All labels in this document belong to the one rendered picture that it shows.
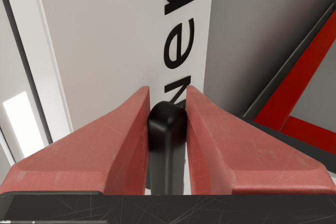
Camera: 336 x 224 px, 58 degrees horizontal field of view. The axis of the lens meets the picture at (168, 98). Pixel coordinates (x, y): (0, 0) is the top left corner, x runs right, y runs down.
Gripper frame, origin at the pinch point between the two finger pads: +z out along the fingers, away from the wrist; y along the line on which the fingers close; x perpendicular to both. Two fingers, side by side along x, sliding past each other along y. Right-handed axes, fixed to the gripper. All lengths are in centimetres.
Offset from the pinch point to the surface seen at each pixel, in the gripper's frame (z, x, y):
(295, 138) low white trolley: 11.8, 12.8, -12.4
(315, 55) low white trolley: 30.6, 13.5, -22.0
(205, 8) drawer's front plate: 7.5, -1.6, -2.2
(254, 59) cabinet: 22.3, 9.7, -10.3
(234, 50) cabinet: 16.8, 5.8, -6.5
